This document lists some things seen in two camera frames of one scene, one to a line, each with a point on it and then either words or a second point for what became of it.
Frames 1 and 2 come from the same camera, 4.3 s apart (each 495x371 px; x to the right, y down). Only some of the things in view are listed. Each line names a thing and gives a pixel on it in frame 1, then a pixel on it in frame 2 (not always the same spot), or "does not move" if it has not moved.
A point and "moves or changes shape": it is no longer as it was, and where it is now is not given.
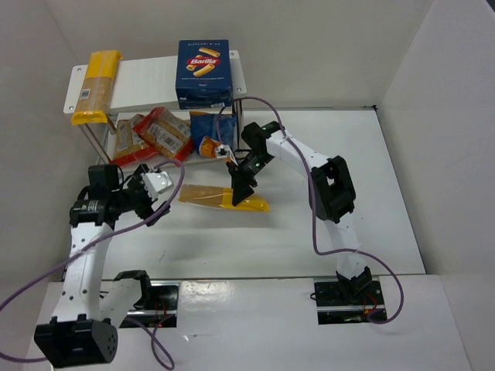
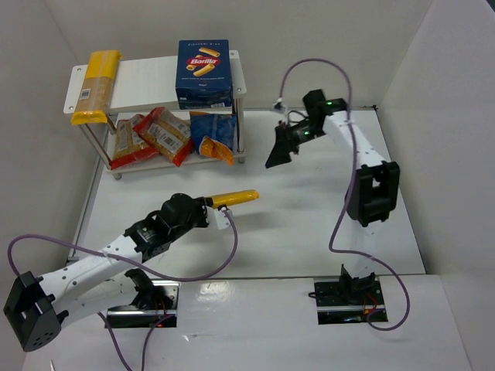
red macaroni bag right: x=167 y=132 does not move
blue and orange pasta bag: x=204 y=131 does not move
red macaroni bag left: x=129 y=148 does not move
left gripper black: x=145 y=209 → x=203 y=211
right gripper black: x=243 y=176 → x=285 y=140
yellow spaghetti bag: x=220 y=197 moves or changes shape
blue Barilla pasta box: x=203 y=74 does not move
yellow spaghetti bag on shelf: x=96 y=95 does not move
